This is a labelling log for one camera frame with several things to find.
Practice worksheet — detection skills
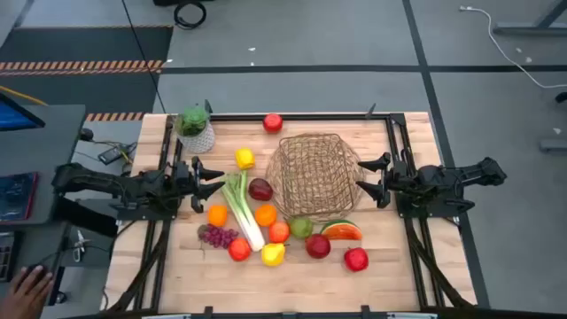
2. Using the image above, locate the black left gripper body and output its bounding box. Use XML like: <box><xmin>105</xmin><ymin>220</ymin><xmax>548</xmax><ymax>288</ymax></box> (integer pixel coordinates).
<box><xmin>175</xmin><ymin>155</ymin><xmax>206</xmax><ymax>214</ymax></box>

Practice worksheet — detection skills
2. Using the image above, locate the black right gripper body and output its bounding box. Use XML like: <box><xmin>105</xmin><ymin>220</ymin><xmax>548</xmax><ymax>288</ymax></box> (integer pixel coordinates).
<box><xmin>380</xmin><ymin>152</ymin><xmax>421</xmax><ymax>210</ymax></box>

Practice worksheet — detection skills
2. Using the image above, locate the orange fruit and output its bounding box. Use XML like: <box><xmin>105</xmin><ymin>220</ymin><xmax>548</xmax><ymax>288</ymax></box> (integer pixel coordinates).
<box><xmin>254</xmin><ymin>203</ymin><xmax>278</xmax><ymax>228</ymax></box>
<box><xmin>206</xmin><ymin>204</ymin><xmax>229</xmax><ymax>228</ymax></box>

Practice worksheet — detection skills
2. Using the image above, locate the yellow bell pepper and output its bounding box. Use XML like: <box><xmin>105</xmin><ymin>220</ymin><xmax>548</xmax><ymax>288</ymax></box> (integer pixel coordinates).
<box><xmin>234</xmin><ymin>147</ymin><xmax>256</xmax><ymax>171</ymax></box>

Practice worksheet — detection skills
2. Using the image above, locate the dark maroon plum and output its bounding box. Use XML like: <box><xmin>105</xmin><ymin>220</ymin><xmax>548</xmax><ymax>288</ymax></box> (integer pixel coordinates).
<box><xmin>247</xmin><ymin>177</ymin><xmax>275</xmax><ymax>202</ymax></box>

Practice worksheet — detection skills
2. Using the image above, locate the red orange tomato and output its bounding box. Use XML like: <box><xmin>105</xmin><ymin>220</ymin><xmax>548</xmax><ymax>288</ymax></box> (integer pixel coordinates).
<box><xmin>227</xmin><ymin>237</ymin><xmax>252</xmax><ymax>262</ymax></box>

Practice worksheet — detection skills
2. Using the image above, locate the purple grape bunch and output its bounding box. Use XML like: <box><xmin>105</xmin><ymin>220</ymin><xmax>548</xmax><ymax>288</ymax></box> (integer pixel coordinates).
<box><xmin>197</xmin><ymin>223</ymin><xmax>240</xmax><ymax>261</ymax></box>

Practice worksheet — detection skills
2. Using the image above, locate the watermelon slice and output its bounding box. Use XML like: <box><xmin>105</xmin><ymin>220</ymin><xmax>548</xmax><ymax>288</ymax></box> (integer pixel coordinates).
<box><xmin>319</xmin><ymin>219</ymin><xmax>363</xmax><ymax>241</ymax></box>

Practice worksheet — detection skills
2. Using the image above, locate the green plant in white pot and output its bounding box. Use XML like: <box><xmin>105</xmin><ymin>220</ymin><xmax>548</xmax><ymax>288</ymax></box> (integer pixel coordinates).
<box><xmin>174</xmin><ymin>105</ymin><xmax>217</xmax><ymax>155</ymax></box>

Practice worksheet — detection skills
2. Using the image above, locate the dark red apple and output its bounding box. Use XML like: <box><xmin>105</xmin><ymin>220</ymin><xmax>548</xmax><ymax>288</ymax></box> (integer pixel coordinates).
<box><xmin>304</xmin><ymin>233</ymin><xmax>332</xmax><ymax>260</ymax></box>

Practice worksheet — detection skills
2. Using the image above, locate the orange red peach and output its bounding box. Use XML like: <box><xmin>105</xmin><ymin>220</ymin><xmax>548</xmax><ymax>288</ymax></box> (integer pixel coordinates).
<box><xmin>268</xmin><ymin>221</ymin><xmax>291</xmax><ymax>244</ymax></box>

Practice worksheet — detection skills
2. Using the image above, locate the green pear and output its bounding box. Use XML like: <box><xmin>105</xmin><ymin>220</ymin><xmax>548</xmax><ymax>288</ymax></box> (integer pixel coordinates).
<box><xmin>288</xmin><ymin>216</ymin><xmax>315</xmax><ymax>240</ymax></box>

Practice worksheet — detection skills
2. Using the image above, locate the black power adapter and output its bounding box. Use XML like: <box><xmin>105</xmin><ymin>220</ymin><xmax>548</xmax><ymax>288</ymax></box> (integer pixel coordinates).
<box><xmin>97</xmin><ymin>144</ymin><xmax>137</xmax><ymax>166</ymax></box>

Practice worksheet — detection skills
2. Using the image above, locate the yellow lemon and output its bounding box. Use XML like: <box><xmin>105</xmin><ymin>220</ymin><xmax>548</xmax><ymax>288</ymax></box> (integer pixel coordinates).
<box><xmin>260</xmin><ymin>242</ymin><xmax>287</xmax><ymax>268</ymax></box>

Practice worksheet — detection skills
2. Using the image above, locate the black box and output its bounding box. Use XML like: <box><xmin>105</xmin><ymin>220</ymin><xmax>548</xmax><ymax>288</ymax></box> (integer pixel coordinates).
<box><xmin>55</xmin><ymin>197</ymin><xmax>119</xmax><ymax>238</ymax></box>

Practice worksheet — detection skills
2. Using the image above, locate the silver carabiner clip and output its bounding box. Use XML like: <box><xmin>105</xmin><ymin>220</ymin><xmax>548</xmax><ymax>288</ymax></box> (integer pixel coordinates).
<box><xmin>73</xmin><ymin>230</ymin><xmax>92</xmax><ymax>263</ymax></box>

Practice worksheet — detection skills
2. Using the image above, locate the black desk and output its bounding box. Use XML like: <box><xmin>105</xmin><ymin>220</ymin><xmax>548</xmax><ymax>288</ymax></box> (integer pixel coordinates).
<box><xmin>0</xmin><ymin>104</ymin><xmax>88</xmax><ymax>319</ymax></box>

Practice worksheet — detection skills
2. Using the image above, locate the grey desk foot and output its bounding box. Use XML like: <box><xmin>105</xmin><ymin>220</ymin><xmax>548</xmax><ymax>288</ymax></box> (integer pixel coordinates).
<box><xmin>539</xmin><ymin>139</ymin><xmax>567</xmax><ymax>154</ymax></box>

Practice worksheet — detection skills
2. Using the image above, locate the dark tablet with red edge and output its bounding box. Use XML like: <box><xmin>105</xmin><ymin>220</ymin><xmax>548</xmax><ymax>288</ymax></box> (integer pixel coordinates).
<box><xmin>0</xmin><ymin>171</ymin><xmax>40</xmax><ymax>222</ymax></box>

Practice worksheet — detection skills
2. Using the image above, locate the black hazard-striped floor mat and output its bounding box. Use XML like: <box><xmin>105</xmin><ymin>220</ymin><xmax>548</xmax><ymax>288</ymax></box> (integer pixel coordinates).
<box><xmin>0</xmin><ymin>25</ymin><xmax>175</xmax><ymax>123</ymax></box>

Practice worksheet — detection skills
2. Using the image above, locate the computer monitor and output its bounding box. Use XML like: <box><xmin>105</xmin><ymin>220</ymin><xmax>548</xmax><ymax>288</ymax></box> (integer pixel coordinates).
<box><xmin>0</xmin><ymin>90</ymin><xmax>46</xmax><ymax>133</ymax></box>

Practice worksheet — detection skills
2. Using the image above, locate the grey desk leg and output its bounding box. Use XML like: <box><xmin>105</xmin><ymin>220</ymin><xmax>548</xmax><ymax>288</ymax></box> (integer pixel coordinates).
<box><xmin>492</xmin><ymin>0</ymin><xmax>567</xmax><ymax>36</ymax></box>

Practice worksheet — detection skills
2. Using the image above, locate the person's hand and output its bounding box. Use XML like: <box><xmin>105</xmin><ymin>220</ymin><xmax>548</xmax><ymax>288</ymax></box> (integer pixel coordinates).
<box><xmin>0</xmin><ymin>264</ymin><xmax>55</xmax><ymax>319</ymax></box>

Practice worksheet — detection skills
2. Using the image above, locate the black keyboard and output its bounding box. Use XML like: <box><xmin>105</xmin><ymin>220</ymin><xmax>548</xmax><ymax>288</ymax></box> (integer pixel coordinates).
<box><xmin>0</xmin><ymin>232</ymin><xmax>19</xmax><ymax>284</ymax></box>

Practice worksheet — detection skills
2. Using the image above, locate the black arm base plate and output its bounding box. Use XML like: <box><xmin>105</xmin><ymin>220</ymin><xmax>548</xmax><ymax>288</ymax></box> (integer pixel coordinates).
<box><xmin>115</xmin><ymin>201</ymin><xmax>181</xmax><ymax>222</ymax></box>
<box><xmin>393</xmin><ymin>192</ymin><xmax>466</xmax><ymax>219</ymax></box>

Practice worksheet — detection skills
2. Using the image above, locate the gold wire basket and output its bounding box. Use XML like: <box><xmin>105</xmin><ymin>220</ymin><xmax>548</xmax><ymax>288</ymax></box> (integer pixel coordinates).
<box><xmin>276</xmin><ymin>132</ymin><xmax>359</xmax><ymax>214</ymax></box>

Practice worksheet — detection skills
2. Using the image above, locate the wire mesh basket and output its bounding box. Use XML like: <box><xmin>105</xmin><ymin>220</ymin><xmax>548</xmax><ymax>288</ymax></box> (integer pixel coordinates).
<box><xmin>264</xmin><ymin>139</ymin><xmax>368</xmax><ymax>224</ymax></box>

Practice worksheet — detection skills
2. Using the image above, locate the black aluminium table frame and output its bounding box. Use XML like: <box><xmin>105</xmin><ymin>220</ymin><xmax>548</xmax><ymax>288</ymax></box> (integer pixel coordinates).
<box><xmin>105</xmin><ymin>102</ymin><xmax>478</xmax><ymax>319</ymax></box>

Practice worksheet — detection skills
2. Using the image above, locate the long thin black cable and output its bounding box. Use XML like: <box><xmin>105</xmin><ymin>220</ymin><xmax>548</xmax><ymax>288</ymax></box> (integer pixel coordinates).
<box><xmin>120</xmin><ymin>0</ymin><xmax>167</xmax><ymax>114</ymax></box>

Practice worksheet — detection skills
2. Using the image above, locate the coiled black cable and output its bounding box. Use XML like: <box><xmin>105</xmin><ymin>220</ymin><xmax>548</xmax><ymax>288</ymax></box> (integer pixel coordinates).
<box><xmin>173</xmin><ymin>0</ymin><xmax>208</xmax><ymax>31</ymax></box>

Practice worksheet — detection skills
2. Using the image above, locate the white cable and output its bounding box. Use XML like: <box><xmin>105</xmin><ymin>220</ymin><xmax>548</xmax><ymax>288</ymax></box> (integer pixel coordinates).
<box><xmin>459</xmin><ymin>4</ymin><xmax>567</xmax><ymax>89</ymax></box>

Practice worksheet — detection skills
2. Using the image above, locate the yellow cable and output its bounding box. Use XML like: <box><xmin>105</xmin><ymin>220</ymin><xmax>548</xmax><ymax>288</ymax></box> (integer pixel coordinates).
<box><xmin>0</xmin><ymin>85</ymin><xmax>48</xmax><ymax>106</ymax></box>

